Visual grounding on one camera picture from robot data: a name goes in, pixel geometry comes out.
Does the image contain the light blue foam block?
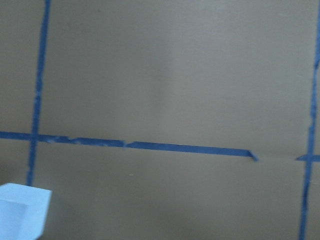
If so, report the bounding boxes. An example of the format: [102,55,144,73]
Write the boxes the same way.
[0,183,52,240]

